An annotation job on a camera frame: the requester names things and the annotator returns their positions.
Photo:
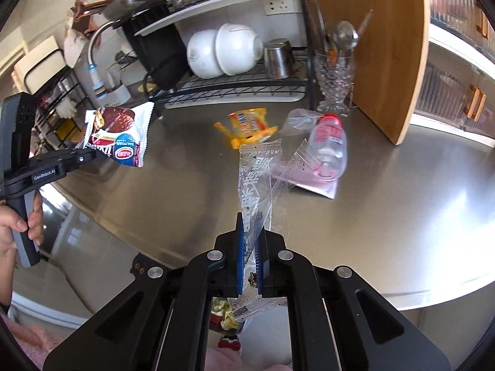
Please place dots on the black waste bin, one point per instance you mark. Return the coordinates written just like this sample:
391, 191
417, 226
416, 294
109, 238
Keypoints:
241, 326

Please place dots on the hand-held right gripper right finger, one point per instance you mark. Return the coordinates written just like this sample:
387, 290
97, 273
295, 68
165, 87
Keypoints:
261, 262

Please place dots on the white hanging cloth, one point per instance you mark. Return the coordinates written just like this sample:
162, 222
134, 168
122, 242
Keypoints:
73, 50

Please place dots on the brown hanging cloth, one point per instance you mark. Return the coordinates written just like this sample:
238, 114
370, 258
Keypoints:
83, 23

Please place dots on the yellow soap bar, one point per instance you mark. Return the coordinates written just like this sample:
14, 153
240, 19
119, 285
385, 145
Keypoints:
142, 88

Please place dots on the thin bottle brush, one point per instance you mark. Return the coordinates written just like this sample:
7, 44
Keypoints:
365, 23

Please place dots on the steel cup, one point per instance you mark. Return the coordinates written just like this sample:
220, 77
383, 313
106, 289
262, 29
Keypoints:
278, 60

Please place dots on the white glove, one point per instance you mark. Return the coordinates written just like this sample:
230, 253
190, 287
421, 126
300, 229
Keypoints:
66, 109

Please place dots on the orange snack wrapper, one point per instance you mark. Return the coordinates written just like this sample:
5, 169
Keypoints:
247, 123

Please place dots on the white plain bowl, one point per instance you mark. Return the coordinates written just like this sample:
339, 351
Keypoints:
236, 50

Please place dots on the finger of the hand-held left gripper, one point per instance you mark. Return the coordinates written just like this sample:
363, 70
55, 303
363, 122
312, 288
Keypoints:
81, 158

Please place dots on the black two-tier dish rack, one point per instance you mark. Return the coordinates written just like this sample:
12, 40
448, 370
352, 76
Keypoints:
310, 85

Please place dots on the metal spoon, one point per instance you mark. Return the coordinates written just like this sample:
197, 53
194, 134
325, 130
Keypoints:
346, 34

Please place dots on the pink fleece pajama pants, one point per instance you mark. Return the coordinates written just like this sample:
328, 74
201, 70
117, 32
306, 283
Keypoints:
224, 361

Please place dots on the white sink caddy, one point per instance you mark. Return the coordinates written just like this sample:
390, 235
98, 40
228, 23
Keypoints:
120, 93

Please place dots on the person's left hand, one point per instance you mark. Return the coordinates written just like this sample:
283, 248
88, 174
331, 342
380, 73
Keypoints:
11, 232

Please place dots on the yellow paper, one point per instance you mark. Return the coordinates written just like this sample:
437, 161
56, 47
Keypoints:
229, 320

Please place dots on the red white slipper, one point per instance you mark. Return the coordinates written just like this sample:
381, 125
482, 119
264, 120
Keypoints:
228, 342

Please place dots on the white lower drip tray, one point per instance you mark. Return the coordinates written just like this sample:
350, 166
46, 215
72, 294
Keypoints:
251, 98

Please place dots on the clear plastic bag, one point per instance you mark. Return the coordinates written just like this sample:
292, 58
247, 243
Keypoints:
297, 121

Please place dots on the steel faucet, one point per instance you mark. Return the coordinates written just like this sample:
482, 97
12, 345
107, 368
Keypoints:
96, 34

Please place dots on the brown snack wrapper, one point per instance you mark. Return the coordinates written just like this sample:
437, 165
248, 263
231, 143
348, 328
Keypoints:
120, 131

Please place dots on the white patterned bowl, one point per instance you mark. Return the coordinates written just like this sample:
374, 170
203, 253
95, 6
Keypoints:
203, 54

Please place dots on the pink clear pouch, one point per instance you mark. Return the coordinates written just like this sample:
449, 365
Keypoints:
317, 190

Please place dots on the white upper drip tray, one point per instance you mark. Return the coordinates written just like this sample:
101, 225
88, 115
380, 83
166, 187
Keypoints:
185, 17

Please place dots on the brown chopsticks bundle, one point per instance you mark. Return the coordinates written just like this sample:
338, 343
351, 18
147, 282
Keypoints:
320, 27

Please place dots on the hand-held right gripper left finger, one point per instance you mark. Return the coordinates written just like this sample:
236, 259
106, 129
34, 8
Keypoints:
240, 255

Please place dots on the wooden cutting board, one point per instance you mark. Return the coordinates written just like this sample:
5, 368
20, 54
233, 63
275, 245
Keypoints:
386, 46

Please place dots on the white box appliance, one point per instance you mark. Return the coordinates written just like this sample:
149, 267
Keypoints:
38, 65

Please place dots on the white wall socket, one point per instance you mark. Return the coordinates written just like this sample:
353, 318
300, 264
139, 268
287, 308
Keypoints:
278, 5

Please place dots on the blue white faucet extender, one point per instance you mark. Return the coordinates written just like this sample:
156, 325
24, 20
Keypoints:
99, 89

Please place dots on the glass utensil holder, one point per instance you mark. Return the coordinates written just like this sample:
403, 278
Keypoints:
333, 81

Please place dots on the metal colander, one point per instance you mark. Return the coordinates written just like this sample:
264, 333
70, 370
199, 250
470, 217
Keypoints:
127, 4

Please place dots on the clear printed wrapper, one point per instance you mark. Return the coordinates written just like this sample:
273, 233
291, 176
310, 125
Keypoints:
255, 185

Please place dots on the white storage drawer cabinet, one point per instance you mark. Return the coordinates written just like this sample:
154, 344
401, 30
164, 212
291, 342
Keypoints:
456, 77

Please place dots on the clear bottle red cap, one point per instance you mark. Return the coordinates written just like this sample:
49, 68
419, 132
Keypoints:
328, 143

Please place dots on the person's left forearm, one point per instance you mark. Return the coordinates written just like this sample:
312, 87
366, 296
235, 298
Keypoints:
4, 278

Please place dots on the white drip tray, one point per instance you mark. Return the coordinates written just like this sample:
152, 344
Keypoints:
251, 98
185, 17

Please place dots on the black cloth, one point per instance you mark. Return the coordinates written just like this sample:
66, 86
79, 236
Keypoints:
158, 54

